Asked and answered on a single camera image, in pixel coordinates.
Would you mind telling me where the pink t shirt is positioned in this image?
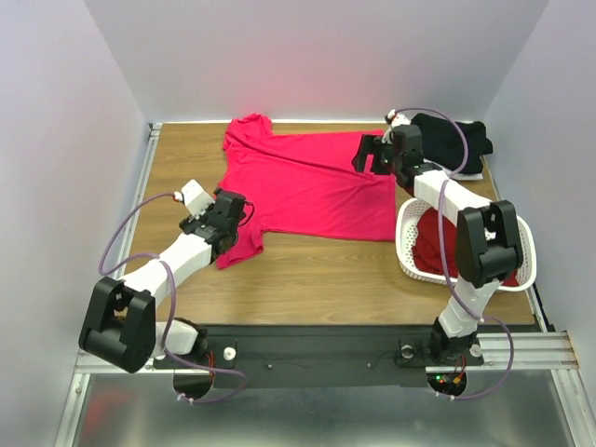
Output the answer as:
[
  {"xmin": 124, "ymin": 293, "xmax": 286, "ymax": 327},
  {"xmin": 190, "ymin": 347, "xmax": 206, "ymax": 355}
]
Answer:
[{"xmin": 216, "ymin": 115, "xmax": 397, "ymax": 269}]

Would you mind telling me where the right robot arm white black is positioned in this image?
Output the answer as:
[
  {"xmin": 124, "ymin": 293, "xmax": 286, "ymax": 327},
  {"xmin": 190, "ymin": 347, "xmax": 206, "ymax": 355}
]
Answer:
[{"xmin": 352, "ymin": 125, "xmax": 523, "ymax": 362}]

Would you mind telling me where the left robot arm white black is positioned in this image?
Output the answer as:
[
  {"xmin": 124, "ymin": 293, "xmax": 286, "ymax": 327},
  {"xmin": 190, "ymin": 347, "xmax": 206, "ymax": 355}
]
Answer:
[{"xmin": 78, "ymin": 183, "xmax": 248, "ymax": 373}]

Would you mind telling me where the folded black t shirt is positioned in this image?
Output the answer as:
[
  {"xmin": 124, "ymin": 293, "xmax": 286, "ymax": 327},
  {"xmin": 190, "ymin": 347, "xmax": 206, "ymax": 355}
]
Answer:
[{"xmin": 412, "ymin": 113, "xmax": 494, "ymax": 175}]

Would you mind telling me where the white plastic laundry basket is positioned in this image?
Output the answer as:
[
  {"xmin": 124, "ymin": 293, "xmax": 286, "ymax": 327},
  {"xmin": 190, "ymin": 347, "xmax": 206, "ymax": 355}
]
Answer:
[{"xmin": 395, "ymin": 198, "xmax": 536, "ymax": 292}]

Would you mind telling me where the dark red t shirt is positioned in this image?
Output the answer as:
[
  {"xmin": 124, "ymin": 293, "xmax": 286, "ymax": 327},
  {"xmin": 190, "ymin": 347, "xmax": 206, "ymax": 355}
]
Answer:
[{"xmin": 412, "ymin": 209, "xmax": 520, "ymax": 289}]

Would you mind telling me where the folded white t shirt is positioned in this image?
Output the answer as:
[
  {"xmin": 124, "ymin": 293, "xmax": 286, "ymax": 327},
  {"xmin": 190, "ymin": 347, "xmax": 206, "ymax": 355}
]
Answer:
[{"xmin": 424, "ymin": 158, "xmax": 483, "ymax": 182}]

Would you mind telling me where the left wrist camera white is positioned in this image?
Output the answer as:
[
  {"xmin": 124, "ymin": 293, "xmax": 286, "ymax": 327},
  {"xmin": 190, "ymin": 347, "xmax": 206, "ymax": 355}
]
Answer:
[{"xmin": 174, "ymin": 180, "xmax": 215, "ymax": 219}]

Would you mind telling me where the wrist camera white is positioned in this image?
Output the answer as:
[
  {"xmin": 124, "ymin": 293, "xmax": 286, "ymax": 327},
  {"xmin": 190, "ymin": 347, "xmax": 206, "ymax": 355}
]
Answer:
[
  {"xmin": 382, "ymin": 109, "xmax": 412, "ymax": 143},
  {"xmin": 174, "ymin": 180, "xmax": 215, "ymax": 219}
]

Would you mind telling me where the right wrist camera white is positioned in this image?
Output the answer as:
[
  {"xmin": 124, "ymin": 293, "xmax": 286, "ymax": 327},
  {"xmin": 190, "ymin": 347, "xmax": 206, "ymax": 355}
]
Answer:
[{"xmin": 382, "ymin": 109, "xmax": 412, "ymax": 143}]

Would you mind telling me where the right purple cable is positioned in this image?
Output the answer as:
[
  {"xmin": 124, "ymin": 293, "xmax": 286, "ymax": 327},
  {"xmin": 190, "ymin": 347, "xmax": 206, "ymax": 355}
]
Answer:
[{"xmin": 395, "ymin": 108, "xmax": 516, "ymax": 401}]

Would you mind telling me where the purple cable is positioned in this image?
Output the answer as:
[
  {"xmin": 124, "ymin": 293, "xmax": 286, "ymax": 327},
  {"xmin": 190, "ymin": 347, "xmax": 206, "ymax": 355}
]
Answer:
[
  {"xmin": 395, "ymin": 108, "xmax": 516, "ymax": 401},
  {"xmin": 100, "ymin": 192, "xmax": 248, "ymax": 405}
]

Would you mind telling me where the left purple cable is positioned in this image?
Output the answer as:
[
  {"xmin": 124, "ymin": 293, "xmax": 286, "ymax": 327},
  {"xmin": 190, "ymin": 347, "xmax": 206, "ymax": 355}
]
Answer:
[{"xmin": 100, "ymin": 192, "xmax": 248, "ymax": 405}]

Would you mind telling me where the left aluminium rail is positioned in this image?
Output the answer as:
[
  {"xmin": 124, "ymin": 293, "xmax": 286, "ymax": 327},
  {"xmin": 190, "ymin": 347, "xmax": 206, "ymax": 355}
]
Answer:
[{"xmin": 98, "ymin": 122, "xmax": 163, "ymax": 279}]

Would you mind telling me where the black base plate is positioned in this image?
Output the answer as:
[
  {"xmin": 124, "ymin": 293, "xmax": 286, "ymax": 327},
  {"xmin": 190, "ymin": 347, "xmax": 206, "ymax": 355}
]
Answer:
[{"xmin": 183, "ymin": 324, "xmax": 483, "ymax": 388}]

